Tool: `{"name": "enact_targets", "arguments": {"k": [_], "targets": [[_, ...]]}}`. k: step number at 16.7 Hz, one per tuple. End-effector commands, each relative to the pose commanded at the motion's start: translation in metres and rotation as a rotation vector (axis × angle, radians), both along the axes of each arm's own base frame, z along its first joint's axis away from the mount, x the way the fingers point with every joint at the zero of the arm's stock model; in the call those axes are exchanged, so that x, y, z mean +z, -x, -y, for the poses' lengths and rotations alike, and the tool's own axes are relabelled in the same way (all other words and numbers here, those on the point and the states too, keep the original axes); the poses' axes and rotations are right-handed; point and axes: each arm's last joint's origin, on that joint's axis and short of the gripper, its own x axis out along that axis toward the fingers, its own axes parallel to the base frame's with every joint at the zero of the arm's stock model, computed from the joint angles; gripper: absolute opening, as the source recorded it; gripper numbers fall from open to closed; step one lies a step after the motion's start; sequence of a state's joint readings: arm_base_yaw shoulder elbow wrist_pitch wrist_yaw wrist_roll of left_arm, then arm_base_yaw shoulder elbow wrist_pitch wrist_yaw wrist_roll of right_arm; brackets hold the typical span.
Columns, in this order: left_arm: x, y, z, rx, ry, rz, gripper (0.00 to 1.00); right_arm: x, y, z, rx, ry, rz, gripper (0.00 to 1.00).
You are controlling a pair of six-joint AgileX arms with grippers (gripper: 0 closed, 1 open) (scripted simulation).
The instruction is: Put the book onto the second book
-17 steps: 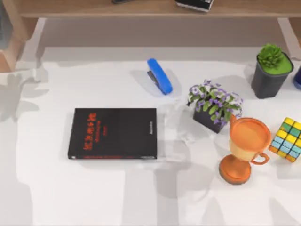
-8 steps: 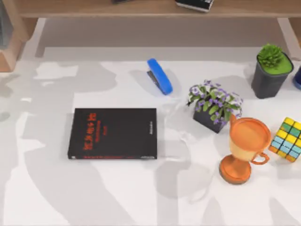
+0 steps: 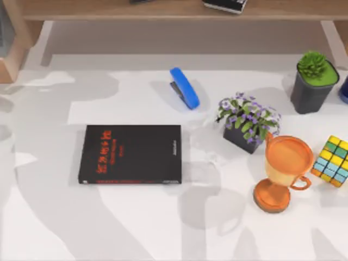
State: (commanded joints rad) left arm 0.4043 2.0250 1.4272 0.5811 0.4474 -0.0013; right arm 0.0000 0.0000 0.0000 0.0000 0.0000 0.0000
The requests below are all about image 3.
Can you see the black and white book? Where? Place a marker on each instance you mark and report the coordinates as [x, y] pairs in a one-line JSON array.
[[225, 5]]

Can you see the orange trophy cup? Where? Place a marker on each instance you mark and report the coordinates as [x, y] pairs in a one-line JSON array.
[[285, 168]]

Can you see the dark blue round object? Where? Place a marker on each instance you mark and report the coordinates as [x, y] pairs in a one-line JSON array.
[[344, 91]]

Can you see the green plant in grey pot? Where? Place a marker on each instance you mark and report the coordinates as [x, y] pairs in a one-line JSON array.
[[312, 87]]

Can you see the small dark object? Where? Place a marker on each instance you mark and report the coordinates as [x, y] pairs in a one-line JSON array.
[[141, 1]]

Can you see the purple flower plant pot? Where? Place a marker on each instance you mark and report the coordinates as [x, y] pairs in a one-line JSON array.
[[246, 123]]

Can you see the wooden shelf unit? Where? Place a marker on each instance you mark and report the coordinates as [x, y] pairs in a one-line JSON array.
[[163, 12]]

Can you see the blue stapler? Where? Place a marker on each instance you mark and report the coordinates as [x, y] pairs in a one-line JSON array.
[[185, 88]]

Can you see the colourful puzzle cube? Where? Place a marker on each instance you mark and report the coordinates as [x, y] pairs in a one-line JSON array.
[[333, 161]]

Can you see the black book with red lettering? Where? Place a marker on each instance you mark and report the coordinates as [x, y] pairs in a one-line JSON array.
[[130, 155]]

